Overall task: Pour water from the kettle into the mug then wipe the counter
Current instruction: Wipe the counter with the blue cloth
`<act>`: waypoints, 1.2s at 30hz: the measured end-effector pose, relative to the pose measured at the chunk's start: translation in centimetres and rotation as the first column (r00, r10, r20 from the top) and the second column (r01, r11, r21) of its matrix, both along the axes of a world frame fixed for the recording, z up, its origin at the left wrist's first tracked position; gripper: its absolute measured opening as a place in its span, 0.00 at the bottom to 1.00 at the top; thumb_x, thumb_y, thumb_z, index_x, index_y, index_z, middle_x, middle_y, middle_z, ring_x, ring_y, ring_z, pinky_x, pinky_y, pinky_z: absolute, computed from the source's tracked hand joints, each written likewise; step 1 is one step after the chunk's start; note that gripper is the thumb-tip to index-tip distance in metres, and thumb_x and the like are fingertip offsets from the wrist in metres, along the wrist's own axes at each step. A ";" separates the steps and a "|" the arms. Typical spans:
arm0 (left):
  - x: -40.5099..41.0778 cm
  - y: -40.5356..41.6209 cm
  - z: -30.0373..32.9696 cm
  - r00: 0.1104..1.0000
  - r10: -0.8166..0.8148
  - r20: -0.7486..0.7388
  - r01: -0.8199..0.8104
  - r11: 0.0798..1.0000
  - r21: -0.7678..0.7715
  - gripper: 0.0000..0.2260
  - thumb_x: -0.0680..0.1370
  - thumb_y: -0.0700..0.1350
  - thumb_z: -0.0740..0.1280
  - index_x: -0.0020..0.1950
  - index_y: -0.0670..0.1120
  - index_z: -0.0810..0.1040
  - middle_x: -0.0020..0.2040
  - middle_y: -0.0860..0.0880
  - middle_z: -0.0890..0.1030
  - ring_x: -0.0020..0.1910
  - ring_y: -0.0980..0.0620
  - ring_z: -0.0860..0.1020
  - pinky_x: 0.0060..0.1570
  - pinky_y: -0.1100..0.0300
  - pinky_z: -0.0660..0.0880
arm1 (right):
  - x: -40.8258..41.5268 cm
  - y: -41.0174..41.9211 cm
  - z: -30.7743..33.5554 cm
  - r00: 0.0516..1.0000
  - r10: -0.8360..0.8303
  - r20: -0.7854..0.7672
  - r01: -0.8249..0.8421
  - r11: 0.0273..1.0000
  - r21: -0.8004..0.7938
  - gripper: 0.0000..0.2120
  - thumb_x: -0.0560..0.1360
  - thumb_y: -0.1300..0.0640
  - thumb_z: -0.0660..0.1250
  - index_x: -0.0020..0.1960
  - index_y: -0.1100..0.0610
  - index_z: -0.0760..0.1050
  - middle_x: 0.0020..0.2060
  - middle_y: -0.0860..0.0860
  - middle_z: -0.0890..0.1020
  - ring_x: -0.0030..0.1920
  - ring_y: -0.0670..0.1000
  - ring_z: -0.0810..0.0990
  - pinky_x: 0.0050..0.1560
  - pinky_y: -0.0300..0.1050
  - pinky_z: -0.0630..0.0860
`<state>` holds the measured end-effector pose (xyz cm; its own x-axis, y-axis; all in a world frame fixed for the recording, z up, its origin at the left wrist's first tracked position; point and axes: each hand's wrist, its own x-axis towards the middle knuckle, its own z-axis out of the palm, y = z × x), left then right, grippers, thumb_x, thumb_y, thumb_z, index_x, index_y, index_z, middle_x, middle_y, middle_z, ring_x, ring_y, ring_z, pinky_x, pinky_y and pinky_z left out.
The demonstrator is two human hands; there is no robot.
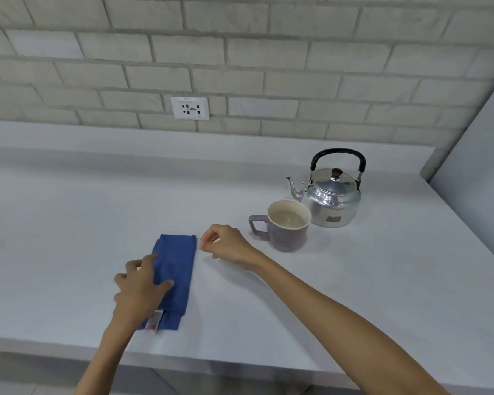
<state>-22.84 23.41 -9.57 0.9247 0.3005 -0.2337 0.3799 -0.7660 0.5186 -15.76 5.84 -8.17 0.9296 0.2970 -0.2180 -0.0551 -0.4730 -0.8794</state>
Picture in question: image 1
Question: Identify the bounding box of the person's right hand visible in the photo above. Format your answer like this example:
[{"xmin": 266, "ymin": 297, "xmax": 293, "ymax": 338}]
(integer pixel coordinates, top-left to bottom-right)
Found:
[{"xmin": 199, "ymin": 224, "xmax": 264, "ymax": 270}]

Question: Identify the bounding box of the person's left hand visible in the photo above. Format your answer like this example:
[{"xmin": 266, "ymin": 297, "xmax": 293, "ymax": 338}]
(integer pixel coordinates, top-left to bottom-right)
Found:
[{"xmin": 114, "ymin": 253, "xmax": 175, "ymax": 325}]

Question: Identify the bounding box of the blue cloth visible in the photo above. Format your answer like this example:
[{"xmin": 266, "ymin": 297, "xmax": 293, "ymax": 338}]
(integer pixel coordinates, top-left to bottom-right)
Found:
[{"xmin": 136, "ymin": 234, "xmax": 198, "ymax": 335}]

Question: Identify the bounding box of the purple ceramic mug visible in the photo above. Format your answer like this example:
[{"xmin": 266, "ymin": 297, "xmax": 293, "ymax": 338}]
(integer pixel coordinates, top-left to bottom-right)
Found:
[{"xmin": 248, "ymin": 199, "xmax": 312, "ymax": 253}]

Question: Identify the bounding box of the silver kettle with black handle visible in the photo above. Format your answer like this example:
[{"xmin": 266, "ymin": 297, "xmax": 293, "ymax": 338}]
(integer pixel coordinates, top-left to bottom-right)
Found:
[{"xmin": 286, "ymin": 148, "xmax": 367, "ymax": 229}]

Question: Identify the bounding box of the person's left forearm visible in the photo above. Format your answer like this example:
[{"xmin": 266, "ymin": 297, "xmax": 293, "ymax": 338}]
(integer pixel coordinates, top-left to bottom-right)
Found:
[{"xmin": 73, "ymin": 312, "xmax": 137, "ymax": 395}]

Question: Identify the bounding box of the person's right forearm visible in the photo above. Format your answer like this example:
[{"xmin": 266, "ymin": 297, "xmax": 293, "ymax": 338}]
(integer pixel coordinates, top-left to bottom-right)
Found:
[{"xmin": 243, "ymin": 249, "xmax": 450, "ymax": 395}]

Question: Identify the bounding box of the white countertop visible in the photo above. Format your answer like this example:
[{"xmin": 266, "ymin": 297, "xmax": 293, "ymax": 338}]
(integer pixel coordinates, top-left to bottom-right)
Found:
[{"xmin": 0, "ymin": 120, "xmax": 494, "ymax": 391}]

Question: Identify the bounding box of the silver kettle lid black knob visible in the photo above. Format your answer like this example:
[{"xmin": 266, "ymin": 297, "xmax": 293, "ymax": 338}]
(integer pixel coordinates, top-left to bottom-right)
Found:
[{"xmin": 311, "ymin": 168, "xmax": 360, "ymax": 195}]

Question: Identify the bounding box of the white tall cabinet panel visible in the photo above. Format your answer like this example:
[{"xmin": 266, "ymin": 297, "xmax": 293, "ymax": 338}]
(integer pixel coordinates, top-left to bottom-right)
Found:
[{"xmin": 430, "ymin": 69, "xmax": 494, "ymax": 272}]

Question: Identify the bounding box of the white wall power outlet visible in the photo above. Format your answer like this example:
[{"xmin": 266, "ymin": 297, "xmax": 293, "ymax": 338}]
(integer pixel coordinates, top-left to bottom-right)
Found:
[{"xmin": 171, "ymin": 96, "xmax": 211, "ymax": 121}]

